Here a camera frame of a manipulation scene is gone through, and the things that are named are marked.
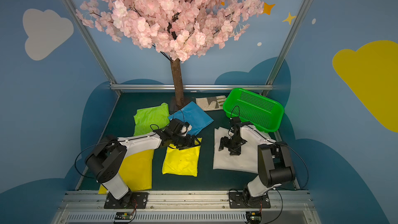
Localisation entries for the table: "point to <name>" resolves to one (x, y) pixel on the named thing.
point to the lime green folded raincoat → (147, 120)
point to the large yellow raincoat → (136, 171)
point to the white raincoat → (246, 162)
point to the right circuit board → (253, 217)
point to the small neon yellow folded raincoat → (183, 162)
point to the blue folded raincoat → (192, 114)
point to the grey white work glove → (211, 103)
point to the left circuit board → (124, 215)
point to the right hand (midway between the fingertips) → (226, 149)
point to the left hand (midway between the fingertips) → (197, 143)
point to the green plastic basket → (265, 115)
